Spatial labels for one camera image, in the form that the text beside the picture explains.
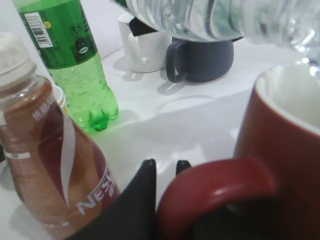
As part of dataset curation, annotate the green soda bottle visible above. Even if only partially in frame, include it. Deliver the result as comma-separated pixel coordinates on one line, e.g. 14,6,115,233
13,0,119,132

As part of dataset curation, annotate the matte dark grey mug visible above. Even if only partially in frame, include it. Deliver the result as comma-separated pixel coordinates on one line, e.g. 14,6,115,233
165,38,234,83

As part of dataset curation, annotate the brown Nescafe coffee bottle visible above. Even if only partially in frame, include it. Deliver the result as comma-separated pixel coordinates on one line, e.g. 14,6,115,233
0,32,120,240

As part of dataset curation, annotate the red ceramic mug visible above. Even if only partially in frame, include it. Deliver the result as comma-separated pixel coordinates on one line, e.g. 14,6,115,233
157,62,320,240

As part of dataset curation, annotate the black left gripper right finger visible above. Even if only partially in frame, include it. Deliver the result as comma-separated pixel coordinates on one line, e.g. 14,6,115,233
176,160,192,175

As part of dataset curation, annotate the clear water bottle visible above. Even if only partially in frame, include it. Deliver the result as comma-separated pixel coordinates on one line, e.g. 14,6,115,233
114,0,320,55

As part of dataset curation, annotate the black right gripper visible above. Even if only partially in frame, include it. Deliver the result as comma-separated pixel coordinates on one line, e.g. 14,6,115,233
129,17,158,37

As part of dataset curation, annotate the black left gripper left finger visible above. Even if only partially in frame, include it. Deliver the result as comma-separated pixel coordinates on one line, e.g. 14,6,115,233
69,159,157,240

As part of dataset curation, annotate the white ceramic mug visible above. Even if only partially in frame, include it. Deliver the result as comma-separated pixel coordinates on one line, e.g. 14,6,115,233
118,13,172,73

